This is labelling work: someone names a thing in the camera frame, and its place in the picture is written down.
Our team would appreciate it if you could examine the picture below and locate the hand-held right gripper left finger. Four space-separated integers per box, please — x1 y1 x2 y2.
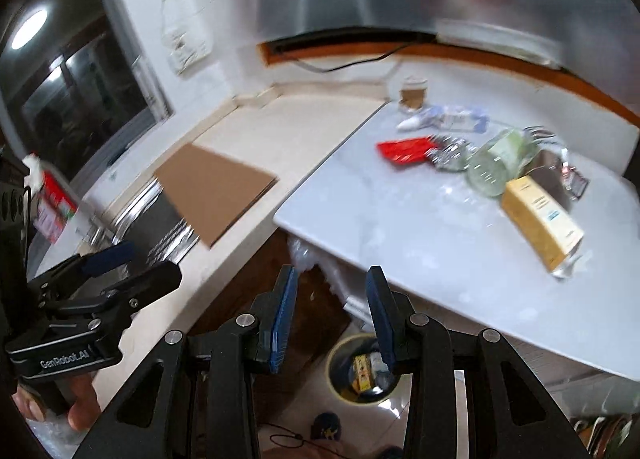
72 264 301 459

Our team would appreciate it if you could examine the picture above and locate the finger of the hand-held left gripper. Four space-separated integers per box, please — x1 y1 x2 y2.
37 261 183 325
27 241 136 295

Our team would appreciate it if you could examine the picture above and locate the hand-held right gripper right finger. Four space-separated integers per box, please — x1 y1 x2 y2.
365 265 593 459

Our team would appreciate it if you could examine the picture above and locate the yellow paper packet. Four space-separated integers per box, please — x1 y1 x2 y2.
351 354 373 390

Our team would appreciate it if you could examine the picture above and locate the round trash bin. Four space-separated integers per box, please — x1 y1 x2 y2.
326 334 401 405

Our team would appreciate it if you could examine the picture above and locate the red wrapper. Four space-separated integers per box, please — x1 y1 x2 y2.
377 136 441 167

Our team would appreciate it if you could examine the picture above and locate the silver foil wrapper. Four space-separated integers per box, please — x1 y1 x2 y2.
425 135 476 174

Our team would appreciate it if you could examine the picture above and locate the yellow cardboard box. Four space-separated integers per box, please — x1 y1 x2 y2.
500 175 586 280

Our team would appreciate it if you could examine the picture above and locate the clear cup with green label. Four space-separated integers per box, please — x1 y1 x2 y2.
466 128 543 197

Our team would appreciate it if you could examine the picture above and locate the brown glass bottle white cap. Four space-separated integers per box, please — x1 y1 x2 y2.
398 76 430 112

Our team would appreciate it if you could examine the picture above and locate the brown foil packet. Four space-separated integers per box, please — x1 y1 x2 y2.
537 148 590 200

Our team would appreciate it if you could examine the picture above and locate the person's left hand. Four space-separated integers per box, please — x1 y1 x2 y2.
12 371 101 432

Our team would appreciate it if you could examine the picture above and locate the stainless steel sink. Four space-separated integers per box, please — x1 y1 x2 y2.
80 179 201 270

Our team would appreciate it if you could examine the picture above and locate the clear plastic bag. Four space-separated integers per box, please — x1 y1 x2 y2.
289 238 351 310

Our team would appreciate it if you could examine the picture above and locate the red and white carton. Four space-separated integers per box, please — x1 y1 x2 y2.
22 154 78 245

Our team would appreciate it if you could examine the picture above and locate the brown cardboard sheet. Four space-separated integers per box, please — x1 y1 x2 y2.
154 144 278 247

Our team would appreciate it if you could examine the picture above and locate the blue patterned shoe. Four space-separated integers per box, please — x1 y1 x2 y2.
311 413 342 441

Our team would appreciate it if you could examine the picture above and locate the aluminium sliding window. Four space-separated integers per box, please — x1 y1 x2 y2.
0 0 176 180

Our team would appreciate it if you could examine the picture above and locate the silver metal bar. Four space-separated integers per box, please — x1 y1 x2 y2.
437 22 561 71

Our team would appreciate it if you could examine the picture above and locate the white wall socket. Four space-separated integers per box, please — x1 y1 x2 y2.
165 26 213 75

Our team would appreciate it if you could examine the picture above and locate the black cable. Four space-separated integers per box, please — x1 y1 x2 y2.
280 44 401 72

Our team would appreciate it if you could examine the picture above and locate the brown wooden window frame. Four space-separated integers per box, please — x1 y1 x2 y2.
257 29 640 127

